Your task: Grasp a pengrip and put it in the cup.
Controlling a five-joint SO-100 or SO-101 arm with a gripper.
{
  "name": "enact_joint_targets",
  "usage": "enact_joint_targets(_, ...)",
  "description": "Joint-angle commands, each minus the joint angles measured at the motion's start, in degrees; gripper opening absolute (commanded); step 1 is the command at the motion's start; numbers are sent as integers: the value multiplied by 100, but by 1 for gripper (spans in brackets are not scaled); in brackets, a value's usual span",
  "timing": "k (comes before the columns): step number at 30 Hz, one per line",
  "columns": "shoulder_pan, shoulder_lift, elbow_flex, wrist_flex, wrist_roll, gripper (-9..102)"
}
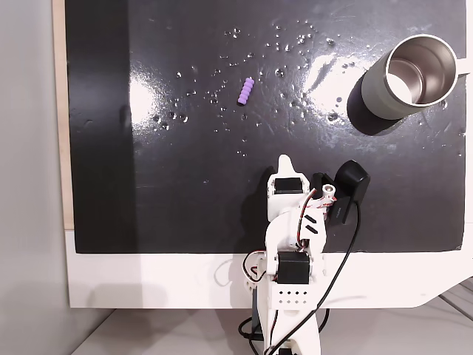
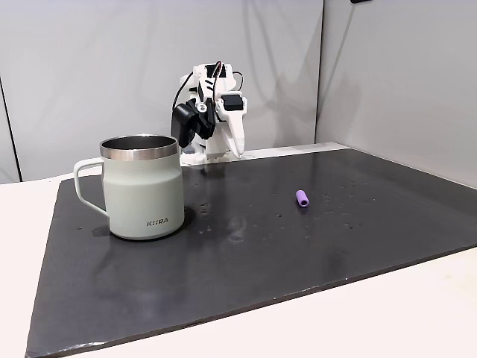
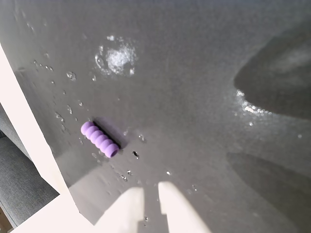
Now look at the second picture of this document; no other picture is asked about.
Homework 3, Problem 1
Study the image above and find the sage green steel-rimmed mug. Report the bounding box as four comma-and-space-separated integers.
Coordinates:
73, 134, 186, 241

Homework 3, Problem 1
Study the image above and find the black table mat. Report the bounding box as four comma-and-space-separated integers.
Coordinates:
25, 147, 477, 358

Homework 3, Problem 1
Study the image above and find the black oval camera box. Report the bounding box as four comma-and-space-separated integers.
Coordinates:
170, 100, 217, 147

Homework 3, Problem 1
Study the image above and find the black cable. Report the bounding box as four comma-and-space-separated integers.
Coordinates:
172, 62, 224, 111

